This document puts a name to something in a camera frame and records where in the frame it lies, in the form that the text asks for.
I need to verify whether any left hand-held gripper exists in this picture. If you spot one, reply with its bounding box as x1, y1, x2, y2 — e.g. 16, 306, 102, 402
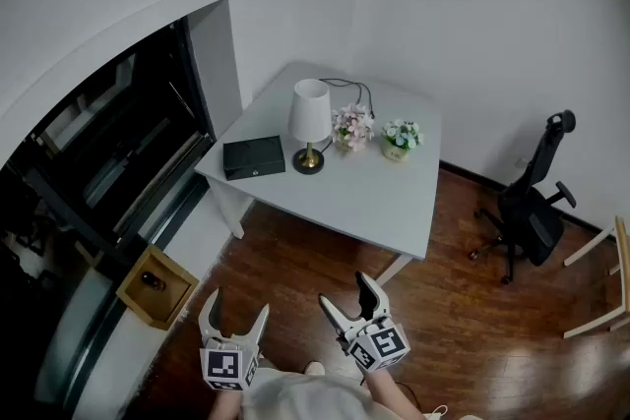
198, 287, 271, 392

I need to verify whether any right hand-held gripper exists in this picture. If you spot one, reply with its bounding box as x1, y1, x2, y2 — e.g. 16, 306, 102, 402
318, 270, 411, 374

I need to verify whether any black storage box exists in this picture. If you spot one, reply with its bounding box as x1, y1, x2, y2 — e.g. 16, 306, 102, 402
222, 135, 286, 182

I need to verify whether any person's right forearm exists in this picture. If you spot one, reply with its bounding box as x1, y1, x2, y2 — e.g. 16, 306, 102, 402
362, 366, 427, 420

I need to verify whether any person's left forearm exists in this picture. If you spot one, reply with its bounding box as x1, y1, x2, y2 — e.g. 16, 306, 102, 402
209, 387, 246, 420

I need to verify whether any white table leg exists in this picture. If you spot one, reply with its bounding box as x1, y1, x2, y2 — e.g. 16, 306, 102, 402
375, 253, 413, 287
209, 181, 256, 241

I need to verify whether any yellow wooden box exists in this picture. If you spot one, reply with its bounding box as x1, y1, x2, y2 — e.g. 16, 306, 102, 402
115, 244, 201, 331

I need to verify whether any person's white shirt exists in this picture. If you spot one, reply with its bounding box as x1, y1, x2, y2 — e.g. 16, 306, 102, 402
240, 366, 390, 420

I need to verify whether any blue white flower pot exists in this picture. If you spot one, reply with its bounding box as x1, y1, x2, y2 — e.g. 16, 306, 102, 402
381, 118, 425, 162

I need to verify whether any pink flower bouquet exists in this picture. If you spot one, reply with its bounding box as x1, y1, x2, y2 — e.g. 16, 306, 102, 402
331, 102, 375, 153

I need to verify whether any black office chair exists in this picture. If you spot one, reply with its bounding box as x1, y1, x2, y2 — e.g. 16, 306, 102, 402
467, 109, 578, 285

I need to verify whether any white shade table lamp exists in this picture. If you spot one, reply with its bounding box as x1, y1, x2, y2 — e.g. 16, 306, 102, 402
287, 78, 333, 175

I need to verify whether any black window frame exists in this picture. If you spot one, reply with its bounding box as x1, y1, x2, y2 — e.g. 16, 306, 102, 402
0, 17, 218, 419

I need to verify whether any black cable on table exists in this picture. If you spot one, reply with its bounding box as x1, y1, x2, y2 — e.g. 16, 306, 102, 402
318, 77, 376, 120

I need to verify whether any light wooden frame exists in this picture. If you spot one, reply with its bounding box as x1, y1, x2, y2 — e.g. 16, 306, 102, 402
563, 214, 630, 340

